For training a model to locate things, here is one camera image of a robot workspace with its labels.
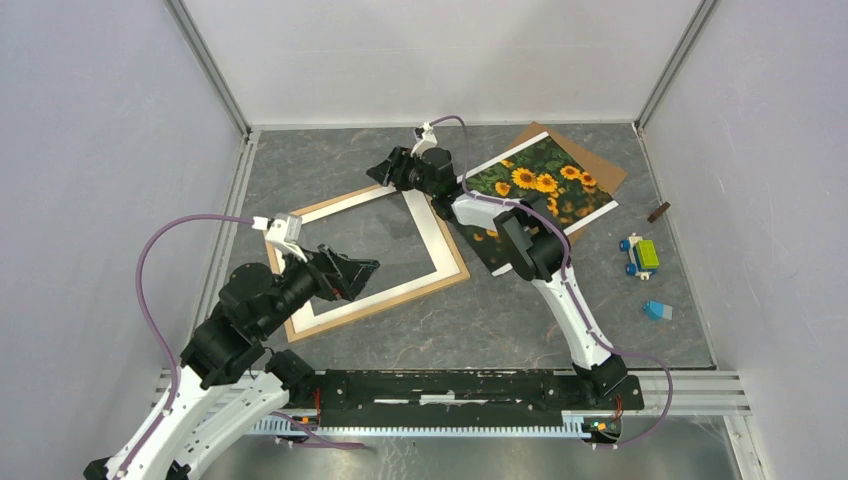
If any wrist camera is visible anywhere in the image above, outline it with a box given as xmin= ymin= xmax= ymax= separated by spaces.
xmin=411 ymin=122 xmax=438 ymax=157
xmin=252 ymin=213 xmax=308 ymax=263

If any blue toy block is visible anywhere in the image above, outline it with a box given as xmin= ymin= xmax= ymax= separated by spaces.
xmin=642 ymin=301 xmax=673 ymax=321

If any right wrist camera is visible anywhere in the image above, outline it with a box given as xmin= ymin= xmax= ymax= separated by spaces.
xmin=411 ymin=122 xmax=438 ymax=157

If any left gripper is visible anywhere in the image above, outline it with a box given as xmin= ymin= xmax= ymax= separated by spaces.
xmin=258 ymin=239 xmax=380 ymax=336

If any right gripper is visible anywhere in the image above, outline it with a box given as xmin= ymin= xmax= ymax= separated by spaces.
xmin=365 ymin=146 xmax=436 ymax=199

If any wooden picture frame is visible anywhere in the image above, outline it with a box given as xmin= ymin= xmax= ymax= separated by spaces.
xmin=263 ymin=182 xmax=472 ymax=344

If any brown backing board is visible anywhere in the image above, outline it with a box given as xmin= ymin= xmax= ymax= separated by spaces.
xmin=513 ymin=122 xmax=627 ymax=242

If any small brown block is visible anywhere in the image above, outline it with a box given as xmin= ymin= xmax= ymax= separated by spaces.
xmin=647 ymin=202 xmax=670 ymax=223

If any clear glass pane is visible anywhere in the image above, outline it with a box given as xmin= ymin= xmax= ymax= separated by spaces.
xmin=299 ymin=191 xmax=438 ymax=325

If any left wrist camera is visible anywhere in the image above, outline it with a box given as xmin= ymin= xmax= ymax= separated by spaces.
xmin=252 ymin=213 xmax=308 ymax=263

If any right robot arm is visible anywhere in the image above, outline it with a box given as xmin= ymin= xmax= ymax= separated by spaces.
xmin=366 ymin=146 xmax=628 ymax=408

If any sunflower photo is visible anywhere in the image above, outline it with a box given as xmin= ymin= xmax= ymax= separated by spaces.
xmin=466 ymin=134 xmax=618 ymax=241

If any white mat board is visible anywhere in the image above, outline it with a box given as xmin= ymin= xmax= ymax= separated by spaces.
xmin=266 ymin=185 xmax=464 ymax=335

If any toy car with green block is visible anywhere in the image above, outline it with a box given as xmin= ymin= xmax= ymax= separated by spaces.
xmin=619 ymin=233 xmax=660 ymax=281

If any blue white cable duct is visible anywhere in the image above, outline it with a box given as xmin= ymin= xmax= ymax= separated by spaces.
xmin=241 ymin=413 xmax=624 ymax=439

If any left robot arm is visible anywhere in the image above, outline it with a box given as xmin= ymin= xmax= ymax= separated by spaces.
xmin=83 ymin=245 xmax=380 ymax=479

